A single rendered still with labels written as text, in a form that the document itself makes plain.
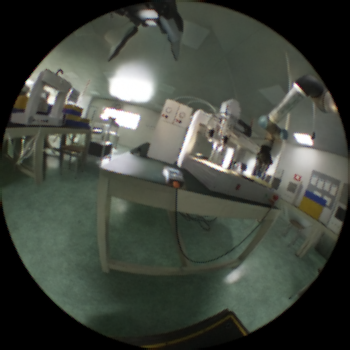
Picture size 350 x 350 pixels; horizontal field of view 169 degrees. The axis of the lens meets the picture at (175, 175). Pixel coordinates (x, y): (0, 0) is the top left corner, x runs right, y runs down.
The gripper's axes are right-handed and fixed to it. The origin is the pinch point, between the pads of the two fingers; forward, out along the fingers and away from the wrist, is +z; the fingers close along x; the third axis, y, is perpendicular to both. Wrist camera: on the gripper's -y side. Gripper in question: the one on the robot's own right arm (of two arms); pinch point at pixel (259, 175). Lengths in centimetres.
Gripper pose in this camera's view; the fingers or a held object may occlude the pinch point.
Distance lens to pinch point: 90.2
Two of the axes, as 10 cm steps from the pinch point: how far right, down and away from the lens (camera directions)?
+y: -9.3, -2.6, -2.7
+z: -3.2, 9.2, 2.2
